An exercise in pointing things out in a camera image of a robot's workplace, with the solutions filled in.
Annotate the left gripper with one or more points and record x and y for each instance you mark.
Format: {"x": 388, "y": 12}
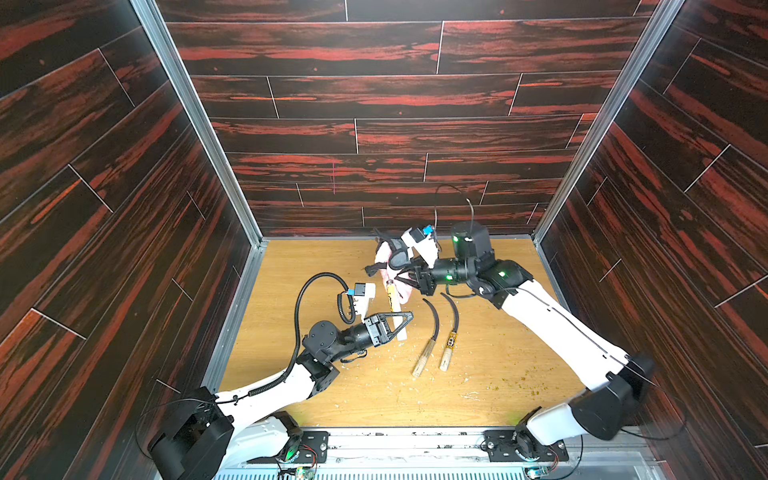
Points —
{"x": 377, "y": 336}

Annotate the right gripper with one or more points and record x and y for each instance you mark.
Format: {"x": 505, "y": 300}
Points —
{"x": 425, "y": 276}

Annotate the small sickle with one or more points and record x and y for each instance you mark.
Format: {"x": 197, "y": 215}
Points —
{"x": 430, "y": 344}
{"x": 395, "y": 302}
{"x": 453, "y": 334}

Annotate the pink rag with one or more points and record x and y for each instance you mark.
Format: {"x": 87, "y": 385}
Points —
{"x": 391, "y": 260}

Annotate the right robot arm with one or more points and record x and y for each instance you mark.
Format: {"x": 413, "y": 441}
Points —
{"x": 615, "y": 383}

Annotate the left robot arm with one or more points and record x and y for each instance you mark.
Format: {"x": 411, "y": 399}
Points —
{"x": 205, "y": 432}

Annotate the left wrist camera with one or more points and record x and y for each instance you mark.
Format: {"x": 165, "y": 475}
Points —
{"x": 361, "y": 296}

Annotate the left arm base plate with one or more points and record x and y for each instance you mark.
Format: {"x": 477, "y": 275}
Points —
{"x": 300, "y": 447}

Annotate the aluminium front rail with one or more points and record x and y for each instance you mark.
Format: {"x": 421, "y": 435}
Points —
{"x": 450, "y": 453}

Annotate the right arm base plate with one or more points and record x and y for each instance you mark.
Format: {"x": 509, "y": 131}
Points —
{"x": 512, "y": 446}

